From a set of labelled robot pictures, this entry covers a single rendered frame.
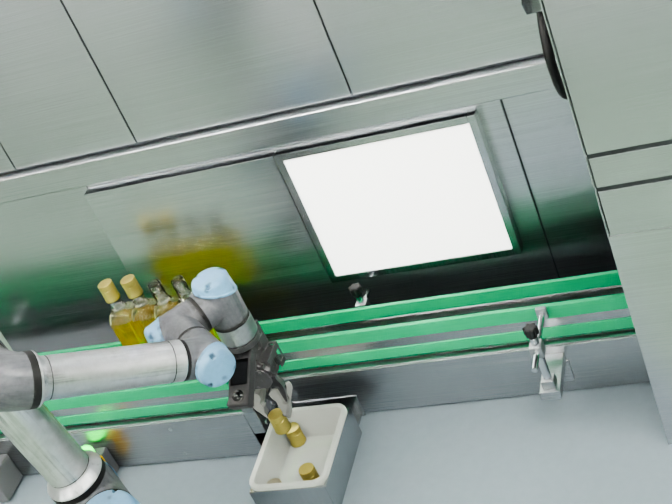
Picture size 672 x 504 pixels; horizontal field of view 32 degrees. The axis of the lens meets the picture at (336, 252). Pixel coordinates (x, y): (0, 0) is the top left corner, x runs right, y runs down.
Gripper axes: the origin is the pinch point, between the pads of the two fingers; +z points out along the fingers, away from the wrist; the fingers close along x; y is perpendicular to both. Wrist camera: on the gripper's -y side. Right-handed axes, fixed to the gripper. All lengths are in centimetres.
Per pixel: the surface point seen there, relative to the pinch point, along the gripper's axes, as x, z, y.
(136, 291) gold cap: 31.9, -21.1, 20.6
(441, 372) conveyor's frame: -29.7, 8.0, 16.7
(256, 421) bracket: 10.0, 7.0, 6.3
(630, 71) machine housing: -84, -60, 2
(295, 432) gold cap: 2.4, 11.1, 6.2
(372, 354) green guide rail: -15.9, 2.3, 18.2
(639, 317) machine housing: -75, -14, 1
